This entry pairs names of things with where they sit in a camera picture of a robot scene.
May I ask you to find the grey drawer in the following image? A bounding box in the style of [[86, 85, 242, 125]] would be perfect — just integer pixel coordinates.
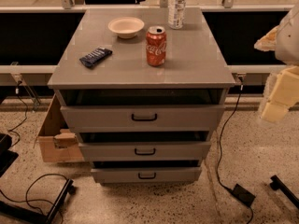
[[61, 105, 224, 133], [78, 141, 211, 161], [91, 167, 201, 184]]

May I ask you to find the black stand leg right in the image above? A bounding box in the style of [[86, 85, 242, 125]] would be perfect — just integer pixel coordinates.
[[270, 175, 299, 209]]

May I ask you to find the grey top drawer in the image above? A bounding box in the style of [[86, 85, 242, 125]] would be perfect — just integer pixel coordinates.
[[61, 105, 224, 133]]

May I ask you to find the beige paper bowl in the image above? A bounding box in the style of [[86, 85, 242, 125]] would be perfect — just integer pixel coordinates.
[[108, 17, 144, 39]]

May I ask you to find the black equipment left edge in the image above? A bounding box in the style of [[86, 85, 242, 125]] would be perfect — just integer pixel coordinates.
[[0, 133, 19, 177]]

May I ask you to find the grey middle drawer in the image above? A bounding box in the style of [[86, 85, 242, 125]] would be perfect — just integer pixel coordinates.
[[78, 141, 211, 161]]

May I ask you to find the brown cardboard box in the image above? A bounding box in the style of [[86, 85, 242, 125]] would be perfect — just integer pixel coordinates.
[[37, 96, 84, 162]]

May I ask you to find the black power adapter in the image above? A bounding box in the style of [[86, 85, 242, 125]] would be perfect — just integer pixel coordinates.
[[232, 184, 255, 207]]

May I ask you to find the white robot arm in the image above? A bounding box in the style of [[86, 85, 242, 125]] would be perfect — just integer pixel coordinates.
[[254, 4, 299, 123]]

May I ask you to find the dark blue snack packet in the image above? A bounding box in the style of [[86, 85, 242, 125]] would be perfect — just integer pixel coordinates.
[[79, 47, 113, 68]]

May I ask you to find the red coca-cola can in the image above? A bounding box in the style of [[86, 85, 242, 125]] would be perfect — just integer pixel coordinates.
[[146, 26, 166, 66]]

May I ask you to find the black cable left wall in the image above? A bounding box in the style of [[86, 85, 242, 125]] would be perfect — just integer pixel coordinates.
[[7, 80, 30, 147]]

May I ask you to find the black power cable right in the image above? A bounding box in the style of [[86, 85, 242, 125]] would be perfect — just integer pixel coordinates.
[[216, 82, 255, 224]]

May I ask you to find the black stand base left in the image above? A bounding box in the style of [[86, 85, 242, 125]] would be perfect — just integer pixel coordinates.
[[0, 178, 77, 224]]

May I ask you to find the grey bottom drawer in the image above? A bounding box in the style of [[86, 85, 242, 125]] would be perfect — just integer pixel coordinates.
[[91, 167, 201, 184]]

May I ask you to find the clear plastic water bottle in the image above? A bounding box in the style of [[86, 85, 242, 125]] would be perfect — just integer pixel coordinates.
[[168, 0, 187, 29]]

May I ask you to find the black cable on floor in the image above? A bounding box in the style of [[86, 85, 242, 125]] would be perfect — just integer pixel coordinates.
[[0, 173, 69, 224]]

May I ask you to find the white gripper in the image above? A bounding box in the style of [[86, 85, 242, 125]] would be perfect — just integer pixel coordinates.
[[261, 66, 299, 123]]

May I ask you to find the grey drawer cabinet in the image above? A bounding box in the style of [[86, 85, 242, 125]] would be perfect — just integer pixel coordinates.
[[49, 7, 235, 169]]

